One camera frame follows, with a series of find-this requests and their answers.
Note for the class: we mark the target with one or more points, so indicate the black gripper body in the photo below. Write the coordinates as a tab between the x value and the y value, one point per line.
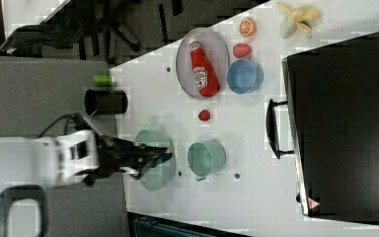
119	155

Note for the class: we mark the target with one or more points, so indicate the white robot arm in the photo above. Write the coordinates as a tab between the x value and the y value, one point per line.
78	157

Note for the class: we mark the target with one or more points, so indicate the green oval colander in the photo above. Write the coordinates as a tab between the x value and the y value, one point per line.
158	176

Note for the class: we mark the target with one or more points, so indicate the black cylindrical cup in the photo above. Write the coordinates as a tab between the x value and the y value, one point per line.
105	102

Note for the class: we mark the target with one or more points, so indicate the green bottle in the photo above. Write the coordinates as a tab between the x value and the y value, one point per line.
103	80

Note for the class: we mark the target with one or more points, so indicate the small red toy strawberry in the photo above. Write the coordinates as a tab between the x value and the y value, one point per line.
204	115

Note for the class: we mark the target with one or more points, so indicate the red plush ketchup bottle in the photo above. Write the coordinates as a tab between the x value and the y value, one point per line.
203	73

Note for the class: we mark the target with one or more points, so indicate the grey round plate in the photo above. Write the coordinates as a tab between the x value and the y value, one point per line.
216	51

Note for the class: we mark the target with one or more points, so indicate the blue bowl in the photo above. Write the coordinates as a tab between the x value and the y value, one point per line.
244	76

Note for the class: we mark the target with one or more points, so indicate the pink toy strawberry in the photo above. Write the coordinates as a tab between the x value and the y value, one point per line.
241	50

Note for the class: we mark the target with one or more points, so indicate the orange half toy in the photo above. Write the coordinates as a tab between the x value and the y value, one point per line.
247	27

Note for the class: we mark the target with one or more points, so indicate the peeled toy banana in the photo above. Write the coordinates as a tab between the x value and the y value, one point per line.
297	19

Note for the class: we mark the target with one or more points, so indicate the blue metal frame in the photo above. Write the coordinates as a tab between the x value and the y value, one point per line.
148	226

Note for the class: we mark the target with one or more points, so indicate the green cup with handle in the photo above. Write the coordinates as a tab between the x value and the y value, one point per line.
206	158

